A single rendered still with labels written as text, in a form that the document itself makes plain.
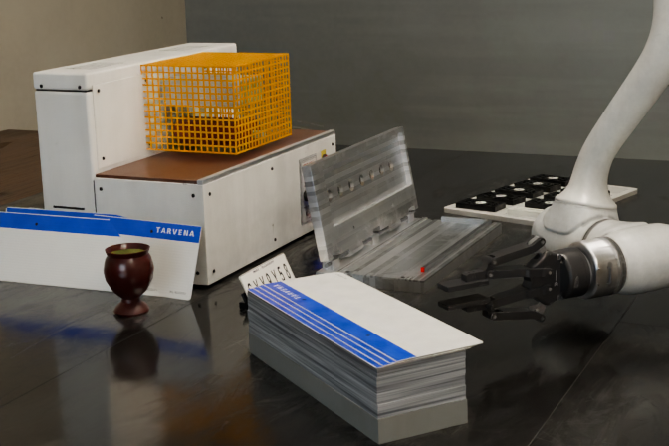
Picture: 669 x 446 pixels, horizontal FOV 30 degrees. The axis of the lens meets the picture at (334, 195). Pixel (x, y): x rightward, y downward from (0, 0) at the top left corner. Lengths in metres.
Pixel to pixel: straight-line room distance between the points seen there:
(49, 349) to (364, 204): 0.72
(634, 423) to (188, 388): 0.61
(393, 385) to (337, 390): 0.12
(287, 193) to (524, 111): 2.26
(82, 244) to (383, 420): 0.92
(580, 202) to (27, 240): 1.01
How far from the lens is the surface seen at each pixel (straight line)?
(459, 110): 4.70
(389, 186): 2.52
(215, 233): 2.23
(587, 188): 2.07
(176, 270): 2.19
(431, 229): 2.52
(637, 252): 1.94
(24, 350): 1.99
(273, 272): 2.16
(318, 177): 2.21
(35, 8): 4.37
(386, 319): 1.70
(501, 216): 2.66
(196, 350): 1.92
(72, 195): 2.34
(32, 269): 2.36
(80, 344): 1.99
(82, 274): 2.30
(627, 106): 2.01
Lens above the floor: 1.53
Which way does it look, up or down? 12 degrees down
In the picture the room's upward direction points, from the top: 2 degrees counter-clockwise
